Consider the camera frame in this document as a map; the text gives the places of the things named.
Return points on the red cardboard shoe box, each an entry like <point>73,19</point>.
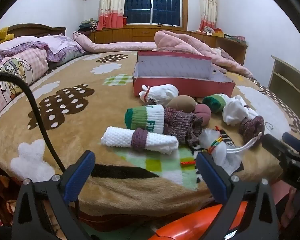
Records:
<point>180,85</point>

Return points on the wooden headboard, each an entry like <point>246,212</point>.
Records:
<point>37,30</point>

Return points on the person's right hand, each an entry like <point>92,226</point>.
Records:
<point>289,215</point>

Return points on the cream and red curtain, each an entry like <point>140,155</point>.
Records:
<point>208,7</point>
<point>112,7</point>

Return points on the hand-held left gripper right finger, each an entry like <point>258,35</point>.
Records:
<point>212,180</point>

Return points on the white cotton glove red trim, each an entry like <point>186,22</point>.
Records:
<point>233,112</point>
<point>165,92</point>

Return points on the pink checked cartoon pillow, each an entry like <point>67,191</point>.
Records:
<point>14,72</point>

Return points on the maroon knit sock ball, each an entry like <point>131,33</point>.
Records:
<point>251,128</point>

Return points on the purple knit sock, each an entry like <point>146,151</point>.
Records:
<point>177,120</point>

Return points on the white towel purple band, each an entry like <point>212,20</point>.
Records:
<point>115,137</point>

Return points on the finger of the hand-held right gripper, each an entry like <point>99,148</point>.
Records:
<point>294,140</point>
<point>275,146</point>

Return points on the dark window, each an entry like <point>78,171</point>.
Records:
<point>152,2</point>

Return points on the tan sock ball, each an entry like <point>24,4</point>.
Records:
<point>181,103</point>

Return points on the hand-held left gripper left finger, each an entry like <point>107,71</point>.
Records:
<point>81,175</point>

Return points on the pale wooden shelf unit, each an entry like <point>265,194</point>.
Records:
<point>287,80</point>

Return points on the colourful clutter pile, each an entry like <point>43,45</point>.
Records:
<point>215,31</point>

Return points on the mauve sock ball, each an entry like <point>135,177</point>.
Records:
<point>202,112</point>

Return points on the dark pile of clothes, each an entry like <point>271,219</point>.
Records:
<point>86,25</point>

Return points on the green white striped sock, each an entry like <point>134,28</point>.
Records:
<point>140,117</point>
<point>215,102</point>

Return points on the pink quilted blanket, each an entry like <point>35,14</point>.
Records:
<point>130,33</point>

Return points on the orange plastic object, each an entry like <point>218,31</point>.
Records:
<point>190,225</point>

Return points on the pink rolled quilt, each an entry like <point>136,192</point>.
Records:
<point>120,46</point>

